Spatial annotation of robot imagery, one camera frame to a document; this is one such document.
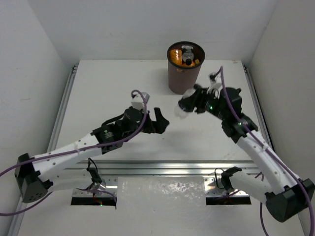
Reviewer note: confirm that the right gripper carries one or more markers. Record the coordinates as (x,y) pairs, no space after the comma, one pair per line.
(202,93)

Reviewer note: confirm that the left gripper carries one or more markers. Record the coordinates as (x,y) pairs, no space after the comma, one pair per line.
(151,123)

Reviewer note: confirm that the clear Pepsi bottle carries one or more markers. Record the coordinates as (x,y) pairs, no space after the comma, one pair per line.
(185,104)

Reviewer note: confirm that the orange juice bottle front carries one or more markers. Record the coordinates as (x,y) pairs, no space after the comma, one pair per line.
(194,62)

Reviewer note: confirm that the orange juice bottle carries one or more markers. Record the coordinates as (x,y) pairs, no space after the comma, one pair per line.
(176,56)
(194,62)

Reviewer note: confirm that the clear bottle black label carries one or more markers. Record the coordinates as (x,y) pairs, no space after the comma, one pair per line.
(187,54)

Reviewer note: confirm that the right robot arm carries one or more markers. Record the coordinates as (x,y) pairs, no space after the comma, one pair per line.
(284,194)

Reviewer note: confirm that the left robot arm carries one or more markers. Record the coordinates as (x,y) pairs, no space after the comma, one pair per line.
(37,175)

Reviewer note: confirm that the brown plastic bin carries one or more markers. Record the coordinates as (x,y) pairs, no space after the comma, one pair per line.
(181,78)

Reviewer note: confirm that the white foam sheet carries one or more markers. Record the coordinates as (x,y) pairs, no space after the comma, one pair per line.
(160,206)

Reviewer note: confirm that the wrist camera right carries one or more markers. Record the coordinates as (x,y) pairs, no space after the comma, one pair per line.
(214,85)

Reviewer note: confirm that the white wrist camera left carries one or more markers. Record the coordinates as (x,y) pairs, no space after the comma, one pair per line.
(138,102)

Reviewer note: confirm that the aluminium table edge rail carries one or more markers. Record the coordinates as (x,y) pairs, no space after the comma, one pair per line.
(111,172)

